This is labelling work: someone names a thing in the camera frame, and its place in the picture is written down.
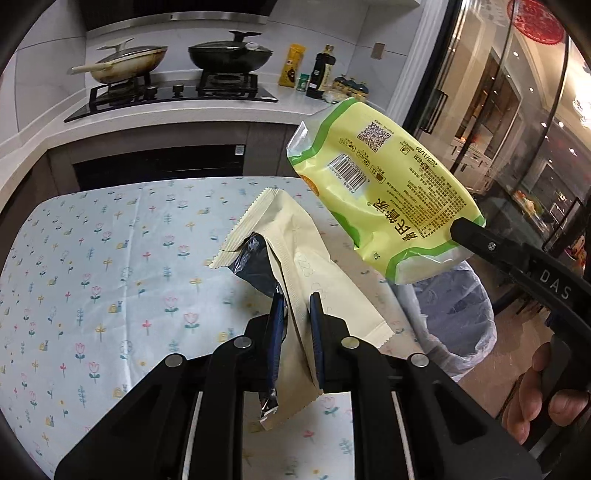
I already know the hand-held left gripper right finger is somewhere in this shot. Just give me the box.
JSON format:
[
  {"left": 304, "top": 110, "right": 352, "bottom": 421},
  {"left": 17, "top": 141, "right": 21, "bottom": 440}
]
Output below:
[{"left": 308, "top": 292, "right": 541, "bottom": 480}]

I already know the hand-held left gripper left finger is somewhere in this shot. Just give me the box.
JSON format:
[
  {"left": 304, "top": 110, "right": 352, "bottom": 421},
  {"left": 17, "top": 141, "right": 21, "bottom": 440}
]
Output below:
[{"left": 54, "top": 291, "right": 289, "bottom": 480}]

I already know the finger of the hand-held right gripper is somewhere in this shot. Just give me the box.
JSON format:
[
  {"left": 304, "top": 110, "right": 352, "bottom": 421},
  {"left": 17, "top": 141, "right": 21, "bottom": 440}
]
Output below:
[{"left": 450, "top": 219, "right": 539, "bottom": 282}]

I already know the white plastic bin liner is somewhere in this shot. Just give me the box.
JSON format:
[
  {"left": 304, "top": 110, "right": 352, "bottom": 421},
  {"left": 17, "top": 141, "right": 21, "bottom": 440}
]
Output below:
[{"left": 397, "top": 258, "right": 498, "bottom": 383}]

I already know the cream foil-lined wrapper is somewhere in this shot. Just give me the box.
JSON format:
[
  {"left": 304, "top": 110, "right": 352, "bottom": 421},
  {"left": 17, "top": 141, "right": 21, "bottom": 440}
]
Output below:
[{"left": 209, "top": 187, "right": 394, "bottom": 432}]

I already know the green yellow snack packet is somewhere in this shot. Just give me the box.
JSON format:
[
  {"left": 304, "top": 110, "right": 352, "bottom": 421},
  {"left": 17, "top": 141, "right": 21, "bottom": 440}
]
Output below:
[{"left": 286, "top": 97, "right": 488, "bottom": 284}]

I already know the pale blue trash bin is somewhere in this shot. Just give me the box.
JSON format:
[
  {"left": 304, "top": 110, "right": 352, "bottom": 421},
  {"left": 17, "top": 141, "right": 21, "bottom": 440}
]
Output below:
[{"left": 406, "top": 272, "right": 497, "bottom": 383}]

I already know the person's right hand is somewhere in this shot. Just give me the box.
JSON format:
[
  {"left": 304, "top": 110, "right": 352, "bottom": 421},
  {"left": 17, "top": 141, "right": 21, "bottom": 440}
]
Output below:
[{"left": 501, "top": 344, "right": 555, "bottom": 445}]

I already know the black framed glass sliding door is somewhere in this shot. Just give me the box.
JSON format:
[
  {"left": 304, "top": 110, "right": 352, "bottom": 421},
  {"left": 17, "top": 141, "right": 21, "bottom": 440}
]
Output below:
[{"left": 402, "top": 0, "right": 591, "bottom": 287}]

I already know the grey base cabinet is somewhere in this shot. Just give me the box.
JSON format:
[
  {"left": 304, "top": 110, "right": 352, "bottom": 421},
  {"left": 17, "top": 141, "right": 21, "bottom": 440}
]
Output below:
[{"left": 46, "top": 122, "right": 301, "bottom": 192}]

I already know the floral tablecloth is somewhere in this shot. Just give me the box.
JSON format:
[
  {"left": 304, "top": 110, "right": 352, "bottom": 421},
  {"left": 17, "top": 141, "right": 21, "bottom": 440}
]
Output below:
[{"left": 0, "top": 175, "right": 416, "bottom": 480}]

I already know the black built-in appliance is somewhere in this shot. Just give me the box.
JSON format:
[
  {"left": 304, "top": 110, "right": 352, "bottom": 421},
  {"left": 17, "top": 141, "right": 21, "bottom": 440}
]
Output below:
[{"left": 71, "top": 143, "right": 247, "bottom": 190}]

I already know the blue yellow seasoning jar set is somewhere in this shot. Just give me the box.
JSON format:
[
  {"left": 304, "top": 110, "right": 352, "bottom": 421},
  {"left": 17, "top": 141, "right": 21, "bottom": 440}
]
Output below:
[{"left": 333, "top": 74, "right": 370, "bottom": 102}]

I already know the red paper-cut window decoration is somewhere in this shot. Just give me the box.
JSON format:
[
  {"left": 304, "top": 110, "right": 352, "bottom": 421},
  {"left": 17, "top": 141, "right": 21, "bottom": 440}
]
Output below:
[{"left": 505, "top": 0, "right": 568, "bottom": 47}]

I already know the white kitchen counter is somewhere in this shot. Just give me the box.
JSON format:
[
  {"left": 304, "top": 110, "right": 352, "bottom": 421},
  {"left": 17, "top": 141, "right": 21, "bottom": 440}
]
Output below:
[{"left": 0, "top": 69, "right": 338, "bottom": 185}]

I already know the dark soy sauce bottle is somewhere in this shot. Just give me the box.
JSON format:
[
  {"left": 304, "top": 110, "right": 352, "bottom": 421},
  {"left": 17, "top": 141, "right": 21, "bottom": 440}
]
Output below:
[{"left": 305, "top": 45, "right": 335, "bottom": 100}]

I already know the black gas stove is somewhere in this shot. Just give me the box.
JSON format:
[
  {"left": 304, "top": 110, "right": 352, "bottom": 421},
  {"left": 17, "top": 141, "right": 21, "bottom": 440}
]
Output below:
[{"left": 64, "top": 71, "right": 279, "bottom": 123}]

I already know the yellow seasoning packet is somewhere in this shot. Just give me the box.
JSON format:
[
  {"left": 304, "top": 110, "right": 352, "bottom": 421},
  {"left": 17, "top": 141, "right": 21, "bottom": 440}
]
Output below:
[{"left": 278, "top": 44, "right": 308, "bottom": 88}]

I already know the black wok with lid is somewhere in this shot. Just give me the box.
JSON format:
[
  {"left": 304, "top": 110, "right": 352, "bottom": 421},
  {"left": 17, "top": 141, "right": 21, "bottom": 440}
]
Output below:
[{"left": 187, "top": 30, "right": 274, "bottom": 73}]

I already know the black range hood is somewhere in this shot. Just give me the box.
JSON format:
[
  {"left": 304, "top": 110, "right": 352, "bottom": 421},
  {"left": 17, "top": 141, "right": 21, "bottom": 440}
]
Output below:
[{"left": 83, "top": 0, "right": 283, "bottom": 31}]

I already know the beige wok with handle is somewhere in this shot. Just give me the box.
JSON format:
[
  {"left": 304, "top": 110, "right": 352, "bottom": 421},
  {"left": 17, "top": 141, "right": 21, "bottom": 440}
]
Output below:
[{"left": 69, "top": 38, "right": 169, "bottom": 85}]

